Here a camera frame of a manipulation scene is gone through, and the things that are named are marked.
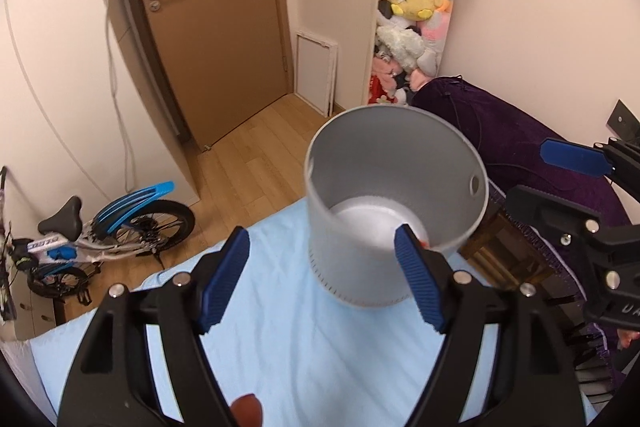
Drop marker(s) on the white framed panel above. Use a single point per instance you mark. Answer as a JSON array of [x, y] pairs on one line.
[[315, 71]]

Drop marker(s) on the grey round trash bin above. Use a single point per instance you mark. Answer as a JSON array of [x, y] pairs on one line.
[[370, 170]]

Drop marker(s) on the blue white kids bicycle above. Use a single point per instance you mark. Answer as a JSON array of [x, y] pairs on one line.
[[70, 251]]

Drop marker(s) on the black wall socket plate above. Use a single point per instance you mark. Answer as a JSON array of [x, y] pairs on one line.
[[623, 123]]

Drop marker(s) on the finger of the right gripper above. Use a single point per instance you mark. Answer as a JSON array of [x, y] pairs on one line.
[[616, 159], [552, 215]]

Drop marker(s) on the left hand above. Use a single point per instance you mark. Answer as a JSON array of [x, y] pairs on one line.
[[247, 411]]

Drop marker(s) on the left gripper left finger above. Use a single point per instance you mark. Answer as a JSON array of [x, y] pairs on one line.
[[111, 380]]

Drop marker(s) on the wooden stool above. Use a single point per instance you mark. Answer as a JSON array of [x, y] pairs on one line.
[[504, 255]]

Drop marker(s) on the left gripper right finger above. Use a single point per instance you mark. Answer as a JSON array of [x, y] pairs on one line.
[[532, 381]]

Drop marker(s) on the light blue bed sheet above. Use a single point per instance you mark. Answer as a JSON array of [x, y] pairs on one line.
[[311, 359]]

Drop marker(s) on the dark purple velvet cloth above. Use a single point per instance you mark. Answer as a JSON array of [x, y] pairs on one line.
[[508, 141]]

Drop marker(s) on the brown wooden door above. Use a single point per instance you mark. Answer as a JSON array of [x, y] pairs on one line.
[[224, 59]]

